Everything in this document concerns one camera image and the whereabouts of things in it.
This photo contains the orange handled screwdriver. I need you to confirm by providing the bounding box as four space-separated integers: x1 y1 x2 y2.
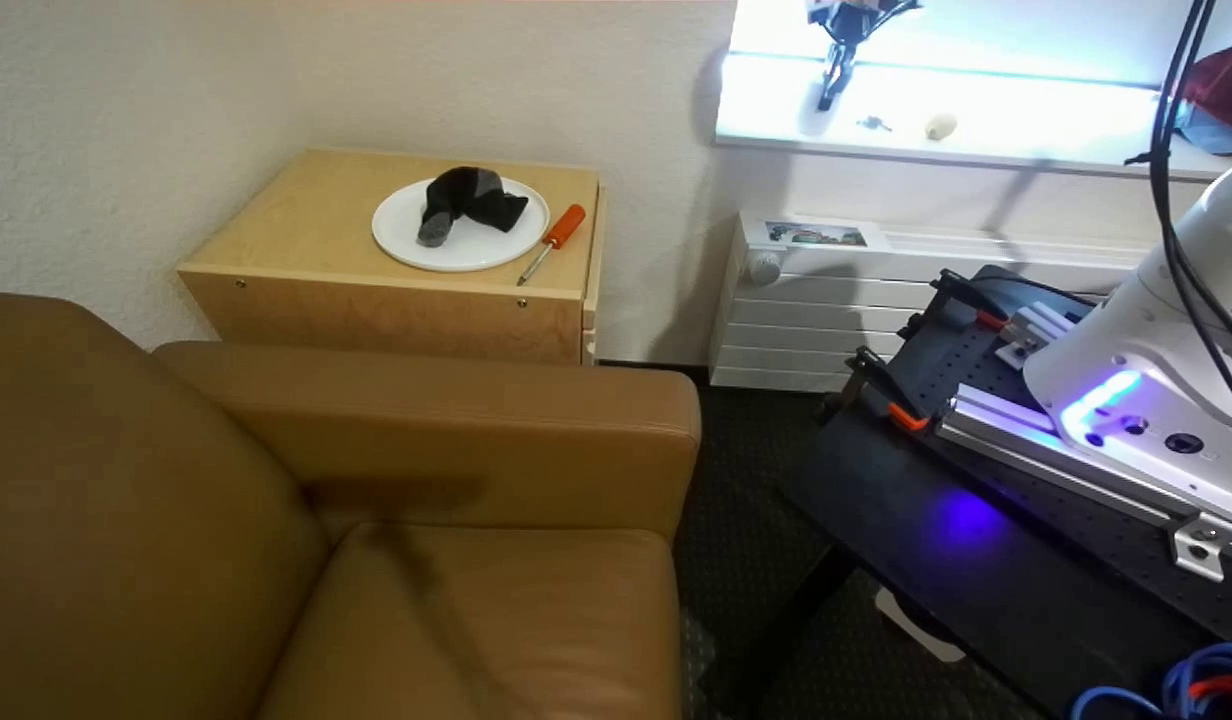
511 201 591 290

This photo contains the white round plate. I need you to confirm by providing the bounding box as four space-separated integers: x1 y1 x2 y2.
370 171 555 275

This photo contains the white windowsill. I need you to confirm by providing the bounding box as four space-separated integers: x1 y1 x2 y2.
711 51 1232 184

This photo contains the black robot table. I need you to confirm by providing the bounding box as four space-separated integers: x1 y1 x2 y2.
772 262 1232 720

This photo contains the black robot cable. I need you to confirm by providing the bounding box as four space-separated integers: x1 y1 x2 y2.
1144 0 1232 433

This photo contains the aluminium profile rail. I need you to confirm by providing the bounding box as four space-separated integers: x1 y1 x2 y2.
932 382 1232 572

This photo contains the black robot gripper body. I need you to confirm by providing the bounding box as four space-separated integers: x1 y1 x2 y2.
804 0 925 48

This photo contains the black mounting board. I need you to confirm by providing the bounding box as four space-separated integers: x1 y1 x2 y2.
879 264 1103 422

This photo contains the blue cable bundle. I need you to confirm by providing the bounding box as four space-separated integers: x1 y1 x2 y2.
1069 639 1232 720

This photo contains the light wooden nightstand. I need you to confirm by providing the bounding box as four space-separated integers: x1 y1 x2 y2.
178 150 609 369

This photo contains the red cable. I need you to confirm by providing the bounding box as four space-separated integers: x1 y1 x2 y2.
1185 672 1232 711

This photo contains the black orange clamp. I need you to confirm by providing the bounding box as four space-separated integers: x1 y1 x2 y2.
849 345 935 440
928 267 1036 345

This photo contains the dark red cloth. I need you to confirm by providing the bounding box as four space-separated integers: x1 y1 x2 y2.
1182 35 1232 137

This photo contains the silver metal corner bracket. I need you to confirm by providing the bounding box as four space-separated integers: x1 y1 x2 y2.
1170 519 1232 585

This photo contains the brown leather armchair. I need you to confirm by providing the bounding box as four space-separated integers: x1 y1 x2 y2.
0 290 710 720

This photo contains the blue grey cloth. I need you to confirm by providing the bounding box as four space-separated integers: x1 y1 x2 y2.
1170 102 1232 161

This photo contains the black crumpled cloth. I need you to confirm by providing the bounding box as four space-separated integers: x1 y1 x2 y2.
418 163 531 254

